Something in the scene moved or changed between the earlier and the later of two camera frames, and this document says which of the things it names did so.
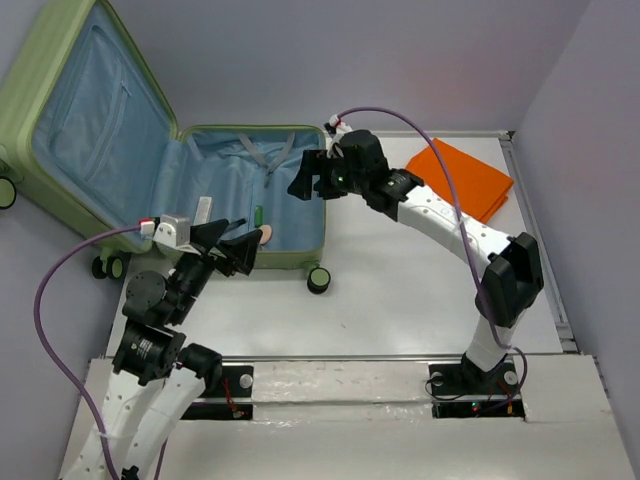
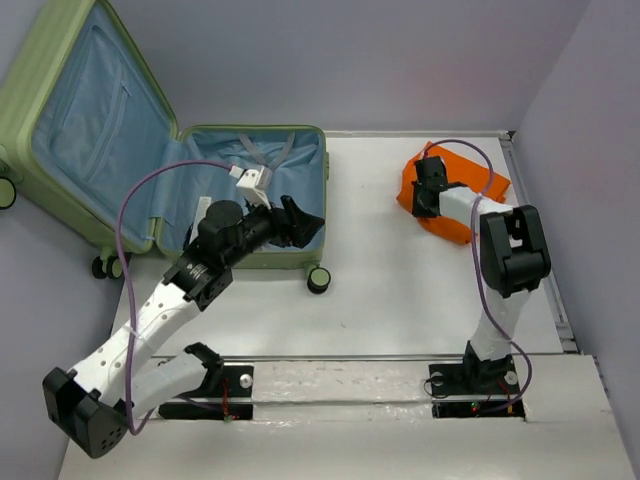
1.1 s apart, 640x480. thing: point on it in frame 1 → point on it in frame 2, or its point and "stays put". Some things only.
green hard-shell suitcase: [88, 144] stays put
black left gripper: [242, 250] → [291, 226]
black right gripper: [315, 161] → [417, 212]
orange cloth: [482, 190] stays put
